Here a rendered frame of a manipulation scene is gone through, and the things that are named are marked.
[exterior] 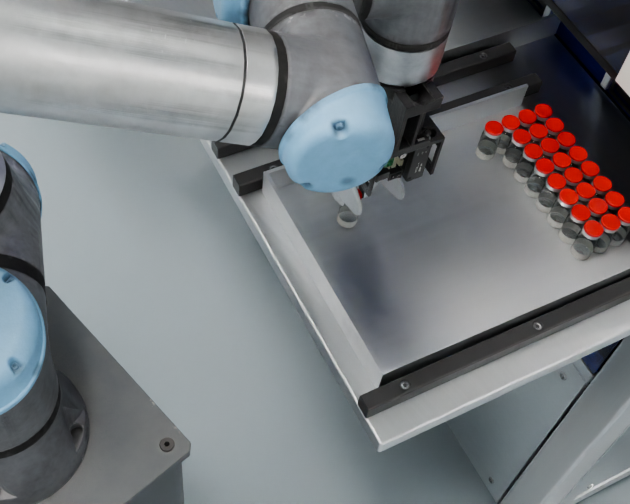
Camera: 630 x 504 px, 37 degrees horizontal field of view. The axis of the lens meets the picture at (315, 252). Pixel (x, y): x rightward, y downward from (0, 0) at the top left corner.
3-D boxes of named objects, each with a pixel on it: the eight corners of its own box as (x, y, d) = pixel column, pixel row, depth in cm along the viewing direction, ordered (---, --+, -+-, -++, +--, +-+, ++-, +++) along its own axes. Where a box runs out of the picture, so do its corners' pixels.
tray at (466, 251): (518, 103, 114) (526, 83, 111) (651, 271, 102) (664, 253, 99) (262, 191, 103) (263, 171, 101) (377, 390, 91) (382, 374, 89)
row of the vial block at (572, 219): (503, 138, 111) (514, 111, 107) (593, 256, 102) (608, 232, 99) (487, 143, 110) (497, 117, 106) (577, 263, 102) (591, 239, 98)
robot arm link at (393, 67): (342, 1, 77) (427, -22, 80) (335, 42, 81) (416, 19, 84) (387, 63, 74) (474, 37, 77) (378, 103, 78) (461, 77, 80)
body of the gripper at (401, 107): (363, 202, 87) (386, 112, 77) (320, 136, 91) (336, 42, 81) (434, 177, 89) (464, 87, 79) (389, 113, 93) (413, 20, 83)
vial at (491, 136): (487, 144, 110) (497, 117, 106) (497, 157, 109) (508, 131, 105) (471, 149, 109) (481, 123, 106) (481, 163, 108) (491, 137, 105)
